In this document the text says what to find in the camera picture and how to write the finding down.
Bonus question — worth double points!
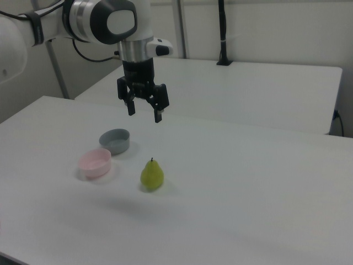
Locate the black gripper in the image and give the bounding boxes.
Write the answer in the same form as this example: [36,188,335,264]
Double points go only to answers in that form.
[116,58,170,124]

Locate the yellow-green ball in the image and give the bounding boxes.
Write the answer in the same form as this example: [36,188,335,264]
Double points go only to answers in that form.
[141,157,165,192]

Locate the grey bowl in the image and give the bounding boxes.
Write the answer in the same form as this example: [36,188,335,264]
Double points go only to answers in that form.
[98,128,131,155]

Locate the pink bowl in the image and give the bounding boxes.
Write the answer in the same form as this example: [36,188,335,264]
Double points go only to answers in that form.
[77,148,113,179]

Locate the black pole with base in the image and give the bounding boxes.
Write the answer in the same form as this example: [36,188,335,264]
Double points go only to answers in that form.
[216,0,234,67]

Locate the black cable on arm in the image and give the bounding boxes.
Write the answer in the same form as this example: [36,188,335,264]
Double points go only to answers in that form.
[72,38,122,63]

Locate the grey metal frame post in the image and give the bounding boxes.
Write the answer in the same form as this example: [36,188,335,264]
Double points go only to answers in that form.
[175,0,189,59]
[45,39,70,99]

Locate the black strap on arm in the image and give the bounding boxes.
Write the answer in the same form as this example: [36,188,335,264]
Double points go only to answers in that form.
[29,12,46,47]

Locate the black cable at table side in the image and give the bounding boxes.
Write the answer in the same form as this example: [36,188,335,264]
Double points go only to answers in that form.
[333,109,345,136]

